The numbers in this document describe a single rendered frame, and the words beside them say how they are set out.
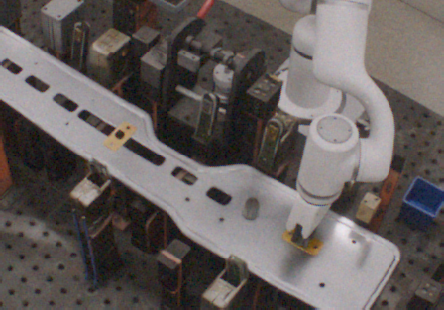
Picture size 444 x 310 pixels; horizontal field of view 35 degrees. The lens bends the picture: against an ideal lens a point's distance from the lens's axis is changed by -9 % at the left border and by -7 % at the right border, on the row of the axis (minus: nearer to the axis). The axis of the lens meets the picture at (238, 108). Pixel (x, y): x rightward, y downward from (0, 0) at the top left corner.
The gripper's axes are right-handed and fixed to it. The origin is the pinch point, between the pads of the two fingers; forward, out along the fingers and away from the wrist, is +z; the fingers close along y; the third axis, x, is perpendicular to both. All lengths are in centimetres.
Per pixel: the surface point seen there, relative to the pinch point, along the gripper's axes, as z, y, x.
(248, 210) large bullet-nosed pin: 0.1, 1.6, -12.4
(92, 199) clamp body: -1.1, 19.5, -38.2
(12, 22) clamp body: 9, -16, -102
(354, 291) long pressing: 3.0, 4.8, 15.3
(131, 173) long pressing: 3.1, 6.7, -38.1
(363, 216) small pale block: 0.2, -10.8, 7.9
